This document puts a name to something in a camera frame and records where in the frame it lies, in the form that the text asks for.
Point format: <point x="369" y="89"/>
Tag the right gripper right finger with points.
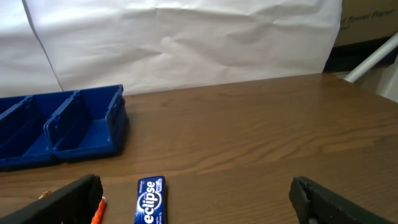
<point x="326" y="208"/>

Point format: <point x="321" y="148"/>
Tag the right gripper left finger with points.
<point x="62" y="205"/>

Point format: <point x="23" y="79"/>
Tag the orange candy box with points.
<point x="99" y="214"/>

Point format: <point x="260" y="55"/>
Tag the blue candy pack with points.
<point x="150" y="202"/>

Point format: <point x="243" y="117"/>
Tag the gold wrapped candy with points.
<point x="45" y="194"/>

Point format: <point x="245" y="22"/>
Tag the blue tray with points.
<point x="93" y="137"/>

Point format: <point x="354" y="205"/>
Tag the white metal pole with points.
<point x="370" y="59"/>

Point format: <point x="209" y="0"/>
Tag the brown cardboard box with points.
<point x="367" y="21"/>

